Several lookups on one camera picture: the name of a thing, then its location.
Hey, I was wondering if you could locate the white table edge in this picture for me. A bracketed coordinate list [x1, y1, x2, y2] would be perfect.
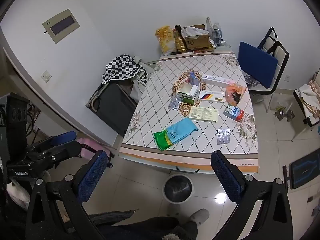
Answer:
[119, 51, 260, 174]

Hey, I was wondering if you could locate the blue flat cushion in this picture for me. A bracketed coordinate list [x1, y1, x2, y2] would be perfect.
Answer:
[237, 41, 279, 89]

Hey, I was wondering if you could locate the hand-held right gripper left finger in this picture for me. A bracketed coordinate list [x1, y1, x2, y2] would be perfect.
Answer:
[25, 150, 108, 236]

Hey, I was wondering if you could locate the blue green plastic packet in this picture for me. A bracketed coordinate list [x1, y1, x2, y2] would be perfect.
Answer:
[153, 118, 200, 152]

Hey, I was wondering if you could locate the chair with beige cloth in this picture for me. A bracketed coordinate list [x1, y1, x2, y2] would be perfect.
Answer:
[293, 80, 320, 142]

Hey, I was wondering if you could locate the orange plastic bag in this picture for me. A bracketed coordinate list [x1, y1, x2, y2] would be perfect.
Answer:
[224, 83, 247, 107]

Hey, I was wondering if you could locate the yellow snack bag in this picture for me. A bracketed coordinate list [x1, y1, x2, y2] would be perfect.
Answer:
[155, 26, 175, 55]

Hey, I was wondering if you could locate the brown cardboard box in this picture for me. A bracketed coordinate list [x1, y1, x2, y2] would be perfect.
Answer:
[184, 24, 213, 50]

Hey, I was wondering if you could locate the metal dumbbell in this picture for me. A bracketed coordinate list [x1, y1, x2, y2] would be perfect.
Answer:
[275, 106, 295, 123]

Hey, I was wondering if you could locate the silver blister pack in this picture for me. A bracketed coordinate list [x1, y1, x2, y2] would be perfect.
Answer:
[168, 95, 182, 110]
[216, 128, 232, 145]

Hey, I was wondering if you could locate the crumpled white bag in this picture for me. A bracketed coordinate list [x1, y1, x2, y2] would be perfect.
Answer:
[6, 180, 30, 210]

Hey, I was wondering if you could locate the white black chair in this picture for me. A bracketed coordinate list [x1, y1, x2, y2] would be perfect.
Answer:
[246, 27, 290, 113]

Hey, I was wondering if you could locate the white plastic bag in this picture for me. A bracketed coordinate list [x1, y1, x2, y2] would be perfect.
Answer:
[180, 26, 209, 38]

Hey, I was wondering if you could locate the white round trash bin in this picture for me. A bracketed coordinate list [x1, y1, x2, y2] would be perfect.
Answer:
[162, 174, 194, 204]

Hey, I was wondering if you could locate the beige wall panel box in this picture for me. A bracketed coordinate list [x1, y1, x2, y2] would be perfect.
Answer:
[42, 9, 81, 44]

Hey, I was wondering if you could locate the pale yellow flat box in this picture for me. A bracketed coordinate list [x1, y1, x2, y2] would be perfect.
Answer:
[187, 106, 219, 123]

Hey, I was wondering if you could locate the gold bottle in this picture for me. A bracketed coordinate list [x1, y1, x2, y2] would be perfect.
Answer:
[173, 24, 187, 53]

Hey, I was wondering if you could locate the black white checkered cloth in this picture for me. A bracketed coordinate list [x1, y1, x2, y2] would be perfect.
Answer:
[101, 54, 148, 84]

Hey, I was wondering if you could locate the green white open box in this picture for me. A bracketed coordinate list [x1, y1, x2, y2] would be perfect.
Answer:
[177, 84, 200, 105]

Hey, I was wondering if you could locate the white striped medicine box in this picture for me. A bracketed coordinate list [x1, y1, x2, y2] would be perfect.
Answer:
[199, 90, 225, 103]

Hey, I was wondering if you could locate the blue red small carton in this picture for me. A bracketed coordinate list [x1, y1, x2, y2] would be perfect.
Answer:
[223, 104, 244, 122]

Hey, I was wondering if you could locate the white pink long carton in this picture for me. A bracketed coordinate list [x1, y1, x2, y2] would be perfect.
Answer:
[201, 74, 237, 88]

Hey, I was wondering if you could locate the grey slipper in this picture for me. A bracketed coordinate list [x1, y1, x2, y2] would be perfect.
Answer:
[187, 208, 210, 227]

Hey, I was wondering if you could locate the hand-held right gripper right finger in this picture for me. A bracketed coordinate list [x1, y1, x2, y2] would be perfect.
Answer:
[211, 150, 293, 240]

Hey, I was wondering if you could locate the pink suitcase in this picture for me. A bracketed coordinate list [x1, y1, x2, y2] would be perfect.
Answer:
[75, 137, 115, 168]

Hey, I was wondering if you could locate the clear water bottle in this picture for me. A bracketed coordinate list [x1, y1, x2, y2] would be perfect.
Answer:
[212, 22, 223, 46]
[205, 17, 213, 38]

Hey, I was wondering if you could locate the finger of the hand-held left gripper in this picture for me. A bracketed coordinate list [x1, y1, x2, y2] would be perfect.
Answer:
[27, 131, 77, 155]
[32, 140, 82, 167]

